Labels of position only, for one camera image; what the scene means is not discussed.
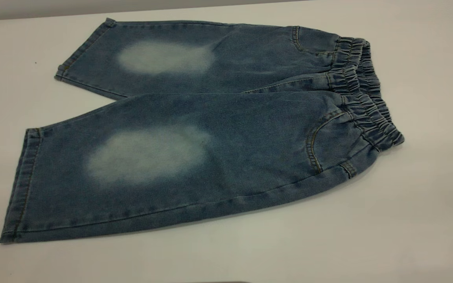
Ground blue denim pants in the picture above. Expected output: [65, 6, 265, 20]
[0, 17, 405, 244]

